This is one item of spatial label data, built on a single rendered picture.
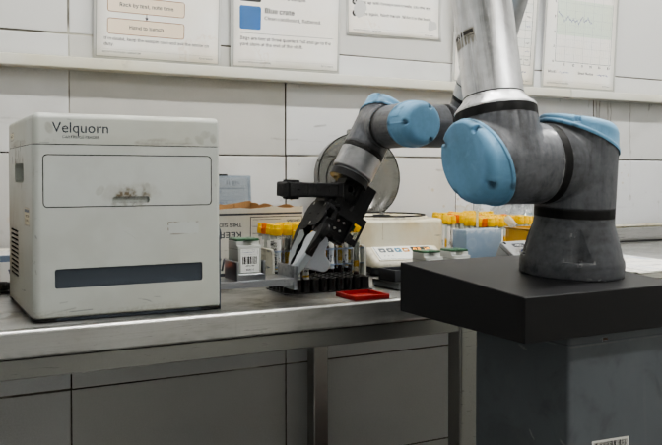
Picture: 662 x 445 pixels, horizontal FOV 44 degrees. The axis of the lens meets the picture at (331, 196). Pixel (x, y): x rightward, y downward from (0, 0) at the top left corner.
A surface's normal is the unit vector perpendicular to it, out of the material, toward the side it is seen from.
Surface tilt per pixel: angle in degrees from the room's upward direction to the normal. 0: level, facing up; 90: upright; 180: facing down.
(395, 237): 90
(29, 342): 90
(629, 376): 90
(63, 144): 90
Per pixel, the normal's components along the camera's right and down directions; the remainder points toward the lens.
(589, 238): 0.11, -0.22
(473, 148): -0.88, 0.15
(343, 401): 0.47, 0.02
